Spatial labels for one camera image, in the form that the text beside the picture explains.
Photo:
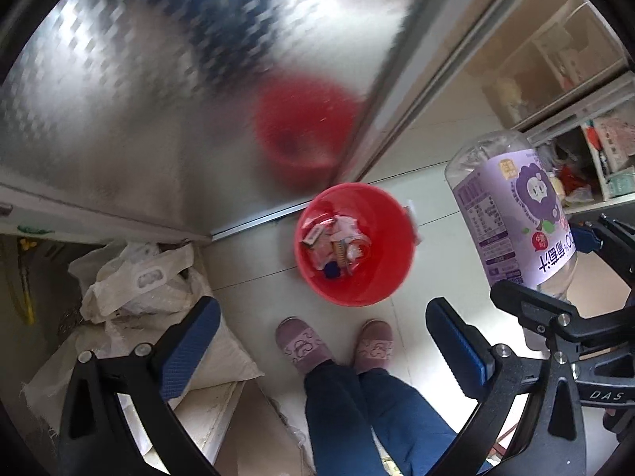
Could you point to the purple label plastic bottle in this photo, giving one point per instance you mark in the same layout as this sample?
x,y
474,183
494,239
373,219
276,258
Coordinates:
x,y
516,208

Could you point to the pink slipper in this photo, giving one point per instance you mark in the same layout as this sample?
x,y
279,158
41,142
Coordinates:
x,y
373,347
302,344

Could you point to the pink right slipper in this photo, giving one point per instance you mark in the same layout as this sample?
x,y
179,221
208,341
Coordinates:
x,y
373,347

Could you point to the pile of mixed wrappers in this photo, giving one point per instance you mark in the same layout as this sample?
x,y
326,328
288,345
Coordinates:
x,y
340,243

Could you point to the pink left slipper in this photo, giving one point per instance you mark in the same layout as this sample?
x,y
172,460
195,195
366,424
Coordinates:
x,y
302,344

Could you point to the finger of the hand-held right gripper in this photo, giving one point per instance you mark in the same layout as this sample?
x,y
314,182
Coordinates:
x,y
587,241
540,312

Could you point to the red plastic bin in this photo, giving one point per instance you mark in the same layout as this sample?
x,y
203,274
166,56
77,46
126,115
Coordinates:
x,y
377,280

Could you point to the white storage shelf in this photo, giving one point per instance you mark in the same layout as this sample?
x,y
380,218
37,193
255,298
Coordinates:
x,y
560,69

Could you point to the textured metal cabinet door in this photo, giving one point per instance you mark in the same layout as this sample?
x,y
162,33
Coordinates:
x,y
124,84

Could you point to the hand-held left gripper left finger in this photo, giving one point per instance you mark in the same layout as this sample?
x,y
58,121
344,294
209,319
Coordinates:
x,y
191,352

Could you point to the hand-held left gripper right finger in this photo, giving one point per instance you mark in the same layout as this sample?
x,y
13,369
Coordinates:
x,y
454,352

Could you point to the person's left leg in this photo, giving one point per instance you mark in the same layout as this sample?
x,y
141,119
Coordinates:
x,y
337,416

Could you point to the blue bottle cap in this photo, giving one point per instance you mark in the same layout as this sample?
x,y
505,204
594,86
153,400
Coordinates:
x,y
332,271

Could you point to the white plastic sack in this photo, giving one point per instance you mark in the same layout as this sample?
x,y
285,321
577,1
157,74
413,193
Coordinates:
x,y
134,277

